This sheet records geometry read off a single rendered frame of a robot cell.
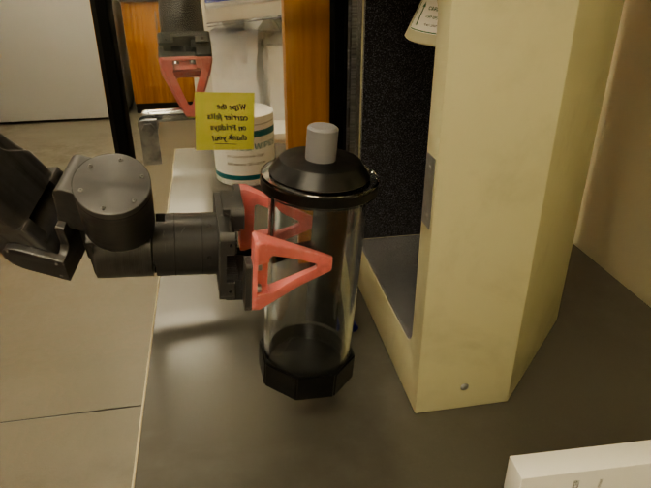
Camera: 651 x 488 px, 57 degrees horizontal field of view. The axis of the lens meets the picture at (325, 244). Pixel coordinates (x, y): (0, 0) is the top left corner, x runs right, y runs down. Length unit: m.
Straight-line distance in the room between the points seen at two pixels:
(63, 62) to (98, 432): 3.93
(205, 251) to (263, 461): 0.23
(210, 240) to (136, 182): 0.09
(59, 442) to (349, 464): 1.59
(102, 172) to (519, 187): 0.36
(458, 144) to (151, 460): 0.43
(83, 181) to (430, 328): 0.36
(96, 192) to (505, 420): 0.48
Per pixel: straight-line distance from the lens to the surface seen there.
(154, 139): 0.79
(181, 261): 0.54
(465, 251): 0.59
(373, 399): 0.71
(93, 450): 2.08
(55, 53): 5.57
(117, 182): 0.48
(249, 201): 0.60
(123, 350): 2.46
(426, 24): 0.63
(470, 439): 0.68
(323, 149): 0.52
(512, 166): 0.58
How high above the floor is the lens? 1.41
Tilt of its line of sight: 27 degrees down
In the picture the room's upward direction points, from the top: straight up
